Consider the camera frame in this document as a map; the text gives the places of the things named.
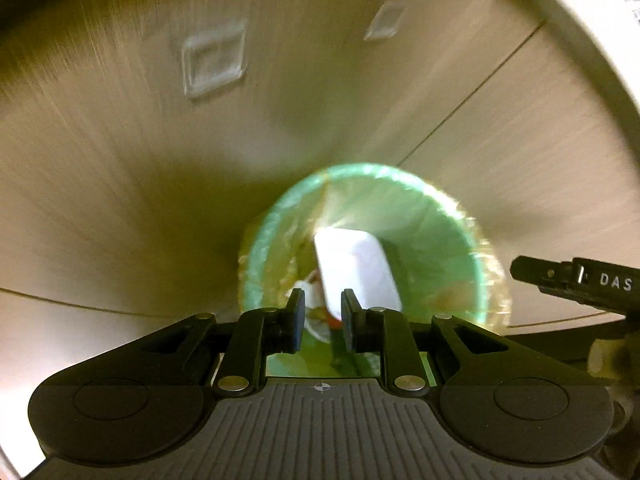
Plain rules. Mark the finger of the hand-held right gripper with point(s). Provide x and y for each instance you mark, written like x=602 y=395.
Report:
x=542 y=272

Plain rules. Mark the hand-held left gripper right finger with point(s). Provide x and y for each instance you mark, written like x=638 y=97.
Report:
x=347 y=322

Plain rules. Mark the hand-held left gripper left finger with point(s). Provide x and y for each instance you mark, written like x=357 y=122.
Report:
x=299 y=320

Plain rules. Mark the white plastic food container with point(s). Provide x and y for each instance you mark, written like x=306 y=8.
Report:
x=355 y=265

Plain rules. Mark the trash bin with green bag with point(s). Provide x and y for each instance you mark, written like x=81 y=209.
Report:
x=430 y=240

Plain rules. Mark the person's right hand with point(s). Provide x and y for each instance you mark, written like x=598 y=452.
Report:
x=605 y=357

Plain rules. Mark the plain wooden cabinet door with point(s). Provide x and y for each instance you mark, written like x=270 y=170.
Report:
x=525 y=160

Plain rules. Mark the wooden cabinet door with bumpers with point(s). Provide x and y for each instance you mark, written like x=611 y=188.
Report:
x=150 y=185

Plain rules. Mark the clear door bumper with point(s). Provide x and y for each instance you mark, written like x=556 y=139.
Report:
x=385 y=20
x=215 y=57

